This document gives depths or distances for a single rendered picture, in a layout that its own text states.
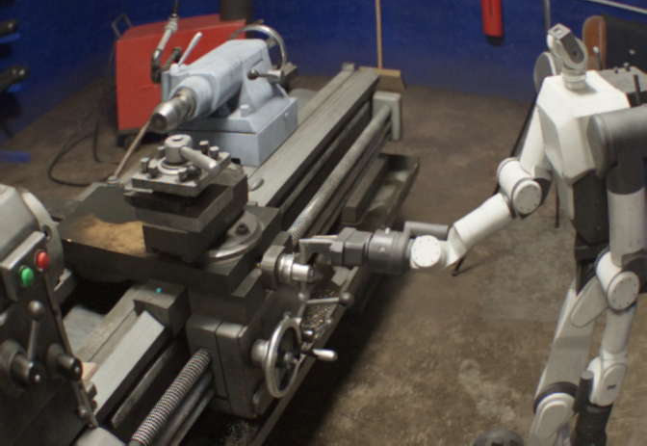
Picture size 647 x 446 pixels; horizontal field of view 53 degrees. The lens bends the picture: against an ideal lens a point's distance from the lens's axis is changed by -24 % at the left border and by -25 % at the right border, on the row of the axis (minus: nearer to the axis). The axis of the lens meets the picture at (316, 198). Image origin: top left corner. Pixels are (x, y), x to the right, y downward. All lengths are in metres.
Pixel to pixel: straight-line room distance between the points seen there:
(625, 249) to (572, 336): 0.37
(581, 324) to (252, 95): 1.34
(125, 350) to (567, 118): 1.01
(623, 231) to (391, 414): 1.58
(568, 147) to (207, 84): 1.23
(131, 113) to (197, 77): 2.66
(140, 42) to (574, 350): 3.69
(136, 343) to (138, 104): 3.35
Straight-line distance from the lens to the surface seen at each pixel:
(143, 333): 1.68
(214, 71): 2.26
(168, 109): 2.10
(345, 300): 2.07
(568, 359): 1.69
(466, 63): 5.83
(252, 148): 2.39
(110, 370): 1.57
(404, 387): 2.80
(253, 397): 1.87
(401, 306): 3.27
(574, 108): 1.33
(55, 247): 1.50
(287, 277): 1.79
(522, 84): 5.81
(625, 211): 1.27
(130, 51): 4.80
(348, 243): 1.71
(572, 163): 1.36
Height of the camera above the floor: 1.78
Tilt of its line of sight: 25 degrees down
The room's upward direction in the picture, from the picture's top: 2 degrees counter-clockwise
